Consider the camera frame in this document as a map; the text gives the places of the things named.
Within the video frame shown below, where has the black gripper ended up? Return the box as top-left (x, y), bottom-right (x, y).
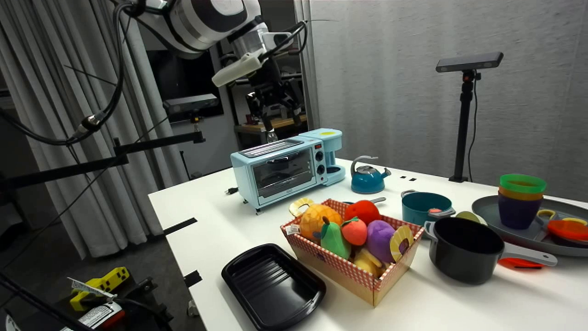
top-left (247, 55), bottom-right (308, 143)

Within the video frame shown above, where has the teal toy pot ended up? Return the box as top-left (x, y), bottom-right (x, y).
top-left (401, 189), bottom-right (458, 226)

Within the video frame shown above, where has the black shelf unit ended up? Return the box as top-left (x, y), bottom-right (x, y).
top-left (214, 35), bottom-right (311, 149)

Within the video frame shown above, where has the light blue toy oven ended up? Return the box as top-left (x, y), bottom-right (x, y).
top-left (229, 127), bottom-right (348, 213)

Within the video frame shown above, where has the large orange toy fruit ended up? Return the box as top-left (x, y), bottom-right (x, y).
top-left (298, 202), bottom-right (346, 242)

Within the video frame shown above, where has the black monitor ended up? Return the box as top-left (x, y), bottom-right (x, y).
top-left (146, 48), bottom-right (227, 123)

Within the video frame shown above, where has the blue toy kettle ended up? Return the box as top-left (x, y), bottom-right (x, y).
top-left (350, 154), bottom-right (394, 195)

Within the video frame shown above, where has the red toy apple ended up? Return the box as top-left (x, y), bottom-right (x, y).
top-left (342, 198), bottom-right (383, 228)

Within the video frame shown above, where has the black metal boom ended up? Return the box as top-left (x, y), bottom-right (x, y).
top-left (0, 128), bottom-right (208, 191)

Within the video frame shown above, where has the green toy pear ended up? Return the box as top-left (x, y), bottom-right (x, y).
top-left (319, 219), bottom-right (353, 261)

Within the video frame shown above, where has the small red toy tomato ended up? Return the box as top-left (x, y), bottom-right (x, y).
top-left (341, 217), bottom-right (370, 248)

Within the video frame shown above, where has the black tape strip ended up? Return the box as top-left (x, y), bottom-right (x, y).
top-left (146, 215), bottom-right (199, 242)
top-left (184, 268), bottom-right (205, 288)

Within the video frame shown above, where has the purple toy eggplant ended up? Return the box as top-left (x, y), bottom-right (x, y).
top-left (365, 219), bottom-right (398, 265)

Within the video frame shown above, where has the black baking tray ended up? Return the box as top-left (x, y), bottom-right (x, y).
top-left (219, 242), bottom-right (328, 331)

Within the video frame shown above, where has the red checkered cardboard box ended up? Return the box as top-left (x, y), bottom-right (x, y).
top-left (280, 197), bottom-right (427, 309)

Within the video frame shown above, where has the yellow toy banana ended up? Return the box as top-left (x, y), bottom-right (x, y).
top-left (352, 246), bottom-right (385, 277)

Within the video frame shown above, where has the toy fruit half slice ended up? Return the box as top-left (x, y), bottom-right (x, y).
top-left (388, 224), bottom-right (418, 263)

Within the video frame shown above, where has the white pleated curtain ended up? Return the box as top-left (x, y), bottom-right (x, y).
top-left (0, 0), bottom-right (192, 259)

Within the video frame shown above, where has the toy corn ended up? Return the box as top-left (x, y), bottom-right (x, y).
top-left (456, 209), bottom-right (489, 226)

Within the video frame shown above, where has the yellow black tool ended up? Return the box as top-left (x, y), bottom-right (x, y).
top-left (69, 265), bottom-right (133, 314)

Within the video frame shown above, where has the grey round plate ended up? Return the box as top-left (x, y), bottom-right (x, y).
top-left (471, 193), bottom-right (588, 259)

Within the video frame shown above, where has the green plastic cup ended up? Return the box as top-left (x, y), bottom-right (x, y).
top-left (497, 173), bottom-right (548, 197)

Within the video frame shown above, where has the orange plastic cup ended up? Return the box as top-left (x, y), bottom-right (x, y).
top-left (499, 187), bottom-right (546, 204)

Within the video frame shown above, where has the purple plastic cup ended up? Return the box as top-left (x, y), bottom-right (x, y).
top-left (497, 195), bottom-right (545, 231)

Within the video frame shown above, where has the grey backdrop curtain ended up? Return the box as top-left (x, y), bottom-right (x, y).
top-left (306, 0), bottom-right (588, 200)

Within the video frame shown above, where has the red spatula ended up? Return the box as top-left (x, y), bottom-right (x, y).
top-left (497, 255), bottom-right (546, 272)

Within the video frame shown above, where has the orange toy dish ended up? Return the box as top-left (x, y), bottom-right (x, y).
top-left (545, 217), bottom-right (588, 246)

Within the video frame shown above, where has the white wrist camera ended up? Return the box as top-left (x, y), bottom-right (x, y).
top-left (210, 51), bottom-right (267, 88)

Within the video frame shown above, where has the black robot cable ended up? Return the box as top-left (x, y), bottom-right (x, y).
top-left (0, 0), bottom-right (127, 147)

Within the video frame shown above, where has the black camera stand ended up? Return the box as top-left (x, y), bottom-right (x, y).
top-left (449, 70), bottom-right (484, 184)

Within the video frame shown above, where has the black camera bar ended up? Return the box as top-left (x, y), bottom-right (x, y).
top-left (436, 51), bottom-right (506, 73)

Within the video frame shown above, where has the black pot grey handle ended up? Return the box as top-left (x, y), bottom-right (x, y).
top-left (421, 215), bottom-right (559, 285)

